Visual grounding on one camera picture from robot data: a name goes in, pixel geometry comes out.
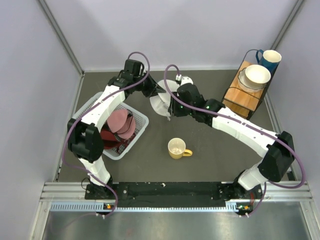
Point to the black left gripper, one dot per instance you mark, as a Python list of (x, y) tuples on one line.
[(151, 90)]

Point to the pink bra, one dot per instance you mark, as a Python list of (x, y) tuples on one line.
[(122, 123)]

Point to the white plastic basket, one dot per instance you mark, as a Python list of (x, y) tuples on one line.
[(141, 123)]

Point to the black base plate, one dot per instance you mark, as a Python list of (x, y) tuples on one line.
[(181, 194)]

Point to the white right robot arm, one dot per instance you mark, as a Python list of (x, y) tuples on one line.
[(276, 150)]

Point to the blue and white mug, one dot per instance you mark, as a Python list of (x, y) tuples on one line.
[(270, 59)]

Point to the white bowl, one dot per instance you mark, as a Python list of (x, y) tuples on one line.
[(253, 78)]

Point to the dark red bra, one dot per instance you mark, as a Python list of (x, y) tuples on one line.
[(112, 140)]

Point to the aluminium rail with cable duct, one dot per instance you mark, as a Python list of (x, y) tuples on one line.
[(73, 197)]

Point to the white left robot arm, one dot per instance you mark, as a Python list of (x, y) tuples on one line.
[(84, 133)]

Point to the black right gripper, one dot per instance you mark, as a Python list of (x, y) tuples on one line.
[(173, 109)]

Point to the wooden rack with black frame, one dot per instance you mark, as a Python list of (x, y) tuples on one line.
[(242, 102)]

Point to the yellow mug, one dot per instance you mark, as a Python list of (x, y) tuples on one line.
[(177, 149)]

